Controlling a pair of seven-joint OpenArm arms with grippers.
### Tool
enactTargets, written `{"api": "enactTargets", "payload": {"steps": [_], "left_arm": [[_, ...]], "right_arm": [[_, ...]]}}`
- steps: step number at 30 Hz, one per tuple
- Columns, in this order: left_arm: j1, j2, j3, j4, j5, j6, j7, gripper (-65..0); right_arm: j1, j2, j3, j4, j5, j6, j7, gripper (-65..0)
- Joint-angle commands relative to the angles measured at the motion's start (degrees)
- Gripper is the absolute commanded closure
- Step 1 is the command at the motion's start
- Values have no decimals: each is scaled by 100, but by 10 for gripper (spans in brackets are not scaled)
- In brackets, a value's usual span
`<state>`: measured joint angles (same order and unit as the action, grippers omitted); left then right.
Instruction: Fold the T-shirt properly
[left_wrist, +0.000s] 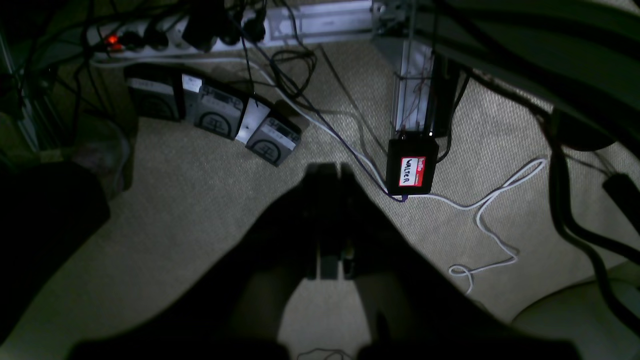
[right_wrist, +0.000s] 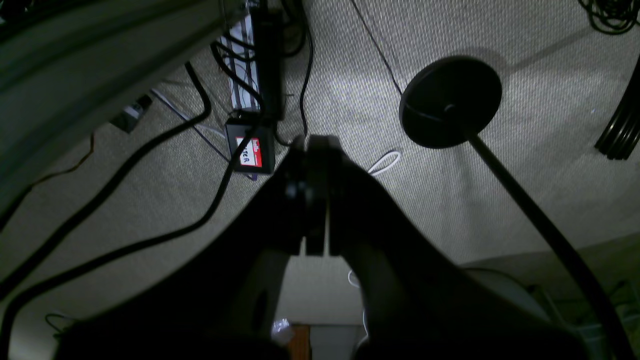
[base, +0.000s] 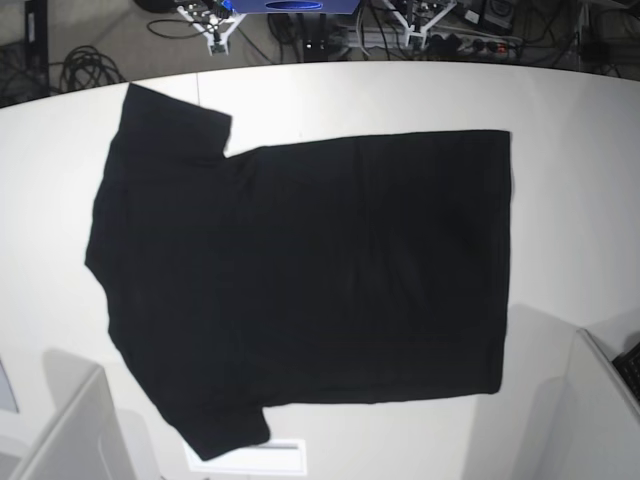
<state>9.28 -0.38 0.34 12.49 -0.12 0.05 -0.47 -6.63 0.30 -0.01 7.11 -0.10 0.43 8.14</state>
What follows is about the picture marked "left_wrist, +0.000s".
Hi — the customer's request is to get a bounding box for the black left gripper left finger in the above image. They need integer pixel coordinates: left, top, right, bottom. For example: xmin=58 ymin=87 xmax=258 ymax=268
xmin=301 ymin=162 xmax=339 ymax=281

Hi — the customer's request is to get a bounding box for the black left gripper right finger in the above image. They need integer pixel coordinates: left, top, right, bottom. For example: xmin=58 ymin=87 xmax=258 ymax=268
xmin=339 ymin=162 xmax=366 ymax=280

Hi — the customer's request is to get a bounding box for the grey foot pedal right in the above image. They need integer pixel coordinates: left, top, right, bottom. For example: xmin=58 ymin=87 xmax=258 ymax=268
xmin=235 ymin=98 xmax=303 ymax=167

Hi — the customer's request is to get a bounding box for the grey foot pedal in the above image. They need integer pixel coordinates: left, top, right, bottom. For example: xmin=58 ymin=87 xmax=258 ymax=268
xmin=126 ymin=76 xmax=185 ymax=122
xmin=182 ymin=73 xmax=249 ymax=141
xmin=235 ymin=98 xmax=303 ymax=167

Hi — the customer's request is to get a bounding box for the black labelled adapter box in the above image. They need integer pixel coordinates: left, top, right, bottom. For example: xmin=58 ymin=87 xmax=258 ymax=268
xmin=385 ymin=133 xmax=439 ymax=197

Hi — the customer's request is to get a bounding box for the aluminium table leg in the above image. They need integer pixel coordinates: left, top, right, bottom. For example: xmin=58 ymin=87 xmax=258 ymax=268
xmin=372 ymin=36 xmax=460 ymax=139

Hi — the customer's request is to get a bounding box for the grey foot pedal middle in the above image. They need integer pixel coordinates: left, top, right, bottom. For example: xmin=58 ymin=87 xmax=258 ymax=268
xmin=182 ymin=73 xmax=249 ymax=141

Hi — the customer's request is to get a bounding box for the grey foot pedal left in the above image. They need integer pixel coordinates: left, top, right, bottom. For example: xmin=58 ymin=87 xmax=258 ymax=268
xmin=126 ymin=76 xmax=185 ymax=122

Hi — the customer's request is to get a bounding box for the white power strip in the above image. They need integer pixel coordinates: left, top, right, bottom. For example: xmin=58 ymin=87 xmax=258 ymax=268
xmin=84 ymin=7 xmax=304 ymax=60

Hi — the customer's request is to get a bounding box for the white cable on floor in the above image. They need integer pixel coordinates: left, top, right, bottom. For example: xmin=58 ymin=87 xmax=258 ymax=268
xmin=405 ymin=158 xmax=549 ymax=296

